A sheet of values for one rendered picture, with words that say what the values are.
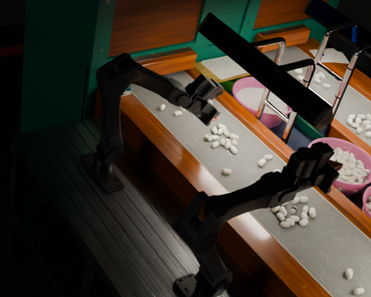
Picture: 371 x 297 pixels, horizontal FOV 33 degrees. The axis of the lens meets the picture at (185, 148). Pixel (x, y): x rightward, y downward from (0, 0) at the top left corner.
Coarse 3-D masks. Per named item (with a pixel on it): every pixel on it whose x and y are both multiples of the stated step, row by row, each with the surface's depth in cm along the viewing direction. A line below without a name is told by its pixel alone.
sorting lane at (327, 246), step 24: (144, 96) 243; (168, 120) 234; (192, 120) 237; (216, 120) 240; (192, 144) 225; (240, 144) 231; (264, 144) 234; (216, 168) 218; (240, 168) 220; (264, 168) 223; (312, 192) 218; (264, 216) 203; (288, 216) 206; (336, 216) 210; (288, 240) 197; (312, 240) 199; (336, 240) 201; (360, 240) 203; (312, 264) 191; (336, 264) 193; (360, 264) 195; (336, 288) 185
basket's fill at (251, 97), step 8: (248, 88) 264; (256, 88) 265; (240, 96) 258; (248, 96) 259; (256, 96) 260; (272, 96) 264; (248, 104) 255; (256, 104) 256; (280, 104) 260; (264, 112) 252; (272, 112) 254
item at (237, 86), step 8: (240, 80) 261; (248, 80) 264; (256, 80) 266; (232, 88) 254; (240, 88) 263; (264, 88) 267; (256, 112) 245; (288, 112) 249; (264, 120) 249; (272, 120) 249; (280, 120) 253
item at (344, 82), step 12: (348, 24) 240; (360, 24) 244; (324, 36) 237; (324, 48) 240; (360, 48) 227; (348, 72) 232; (336, 96) 239; (336, 108) 242; (300, 120) 257; (312, 132) 254; (324, 132) 250
